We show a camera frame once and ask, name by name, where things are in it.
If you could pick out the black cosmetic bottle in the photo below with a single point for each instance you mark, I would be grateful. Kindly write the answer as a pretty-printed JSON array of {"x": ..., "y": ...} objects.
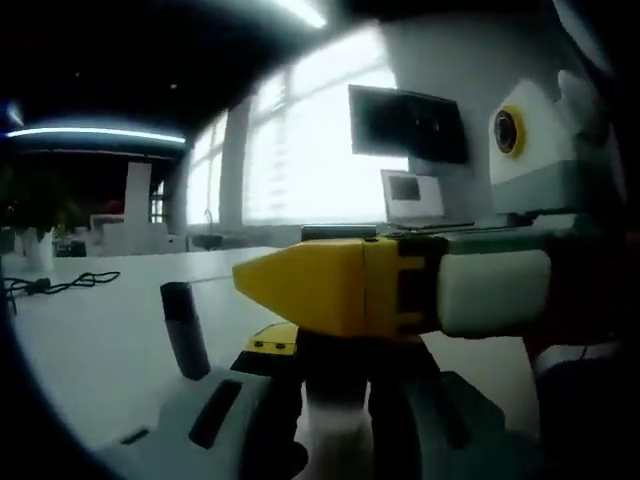
[{"x": 335, "y": 370}]

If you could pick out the person's left hand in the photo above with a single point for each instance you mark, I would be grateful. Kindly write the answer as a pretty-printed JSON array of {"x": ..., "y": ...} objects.
[{"x": 299, "y": 457}]

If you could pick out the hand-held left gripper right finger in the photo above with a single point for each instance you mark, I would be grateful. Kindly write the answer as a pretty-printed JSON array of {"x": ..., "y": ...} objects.
[{"x": 450, "y": 425}]

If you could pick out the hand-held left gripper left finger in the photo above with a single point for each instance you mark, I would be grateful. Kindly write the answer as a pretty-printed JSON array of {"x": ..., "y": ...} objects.
[{"x": 225, "y": 415}]

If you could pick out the potted green plant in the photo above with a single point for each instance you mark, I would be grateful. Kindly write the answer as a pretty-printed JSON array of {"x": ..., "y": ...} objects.
[{"x": 37, "y": 250}]

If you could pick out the metal sink with faucet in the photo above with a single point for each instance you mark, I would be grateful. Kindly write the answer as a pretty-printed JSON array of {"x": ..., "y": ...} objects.
[{"x": 215, "y": 241}]

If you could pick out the white square pillar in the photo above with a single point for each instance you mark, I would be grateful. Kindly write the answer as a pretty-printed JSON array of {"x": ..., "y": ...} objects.
[{"x": 138, "y": 195}]

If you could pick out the white low cabinet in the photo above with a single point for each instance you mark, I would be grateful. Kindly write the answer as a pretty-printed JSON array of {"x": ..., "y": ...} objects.
[{"x": 135, "y": 240}]

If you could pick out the frosted black-capped cosmetic bottle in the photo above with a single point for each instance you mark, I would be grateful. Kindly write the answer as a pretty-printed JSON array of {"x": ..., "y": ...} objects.
[{"x": 187, "y": 340}]

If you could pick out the open laptop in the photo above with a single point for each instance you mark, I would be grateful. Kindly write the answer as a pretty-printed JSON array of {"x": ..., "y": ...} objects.
[{"x": 425, "y": 200}]

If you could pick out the window with white blinds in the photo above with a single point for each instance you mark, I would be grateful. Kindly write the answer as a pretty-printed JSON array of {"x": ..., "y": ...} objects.
[{"x": 310, "y": 150}]

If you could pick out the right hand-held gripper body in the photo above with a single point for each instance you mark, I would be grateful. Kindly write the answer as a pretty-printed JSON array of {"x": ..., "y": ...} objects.
[{"x": 545, "y": 185}]

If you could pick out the black wall monitor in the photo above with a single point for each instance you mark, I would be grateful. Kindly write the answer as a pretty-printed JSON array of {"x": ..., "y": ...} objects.
[{"x": 405, "y": 125}]

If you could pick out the white table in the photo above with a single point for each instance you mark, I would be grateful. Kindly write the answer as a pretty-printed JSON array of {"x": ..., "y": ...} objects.
[{"x": 100, "y": 340}]

